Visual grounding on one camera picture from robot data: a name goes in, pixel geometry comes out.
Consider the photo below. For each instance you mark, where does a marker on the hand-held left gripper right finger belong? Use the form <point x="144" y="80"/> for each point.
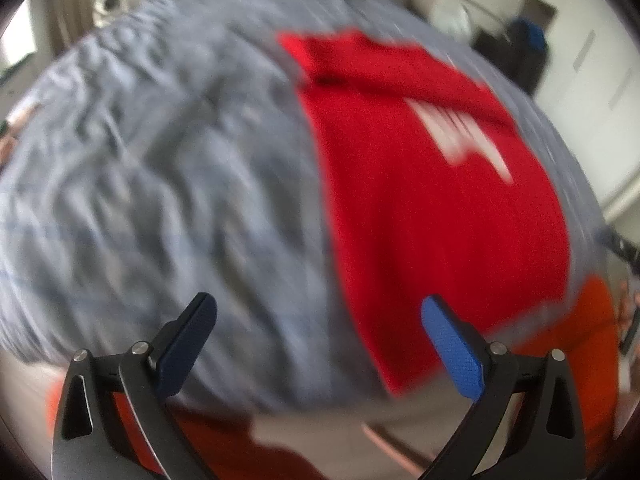
<point x="452" y="350"/>

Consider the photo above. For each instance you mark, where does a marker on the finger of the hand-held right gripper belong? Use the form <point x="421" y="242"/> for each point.
<point x="622" y="250"/>

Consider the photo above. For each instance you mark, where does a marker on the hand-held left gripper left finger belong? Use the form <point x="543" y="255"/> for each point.
<point x="182" y="345"/>

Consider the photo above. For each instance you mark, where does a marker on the red sweater with white figure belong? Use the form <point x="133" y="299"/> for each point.
<point x="425" y="235"/>

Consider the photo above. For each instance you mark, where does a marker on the person's orange clothing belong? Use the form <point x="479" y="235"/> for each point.
<point x="590" y="320"/>

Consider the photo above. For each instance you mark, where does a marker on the grey checked bed cover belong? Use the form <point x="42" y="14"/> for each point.
<point x="150" y="185"/>

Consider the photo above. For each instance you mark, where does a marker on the black and blue backpack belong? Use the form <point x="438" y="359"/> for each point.
<point x="527" y="55"/>

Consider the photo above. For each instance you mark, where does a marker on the white nightstand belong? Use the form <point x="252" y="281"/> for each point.
<point x="445" y="5"/>

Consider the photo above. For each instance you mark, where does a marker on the white round camera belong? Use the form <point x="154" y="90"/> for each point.
<point x="107" y="5"/>

